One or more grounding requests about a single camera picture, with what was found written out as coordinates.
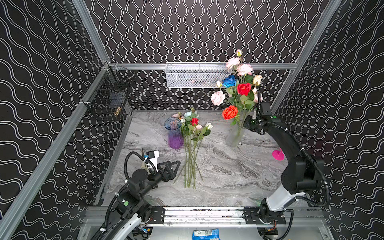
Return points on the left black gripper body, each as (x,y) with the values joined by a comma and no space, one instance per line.
(165,171)

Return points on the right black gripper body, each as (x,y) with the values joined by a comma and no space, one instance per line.
(253,124)

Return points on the purple blue glass vase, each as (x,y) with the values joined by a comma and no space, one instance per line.
(175,137)

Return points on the frosted clear glass vase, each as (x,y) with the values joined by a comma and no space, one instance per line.
(236,134)

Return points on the red rose stem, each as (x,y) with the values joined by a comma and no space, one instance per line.
(243,101)
(231,113)

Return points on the pale pink flower stem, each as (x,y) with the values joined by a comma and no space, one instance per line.
(258,97)

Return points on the cream rose flower stem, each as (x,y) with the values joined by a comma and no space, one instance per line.
(257,81)

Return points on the pink double flower stem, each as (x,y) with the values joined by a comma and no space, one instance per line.
(225,91)

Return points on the blue rose flower stem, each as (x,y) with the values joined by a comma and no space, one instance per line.
(230,81)

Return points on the pink peony flower stem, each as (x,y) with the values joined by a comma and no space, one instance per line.
(237,66)

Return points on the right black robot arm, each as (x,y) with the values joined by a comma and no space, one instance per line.
(303,173)

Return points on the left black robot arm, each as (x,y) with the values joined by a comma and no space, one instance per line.
(128,211)

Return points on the red roses bunch stem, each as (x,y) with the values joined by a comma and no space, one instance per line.
(193,134)

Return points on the magenta plastic goblet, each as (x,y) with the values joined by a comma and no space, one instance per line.
(278,155)

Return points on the blue snack packet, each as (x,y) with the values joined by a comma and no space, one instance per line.
(206,234)

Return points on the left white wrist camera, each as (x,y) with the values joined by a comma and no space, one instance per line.
(151,161)

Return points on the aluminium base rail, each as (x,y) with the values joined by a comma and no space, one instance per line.
(231,217)

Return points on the white wire mesh basket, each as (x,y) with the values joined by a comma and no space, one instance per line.
(195,75)

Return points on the black wire basket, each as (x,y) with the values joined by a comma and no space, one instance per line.
(108,103)

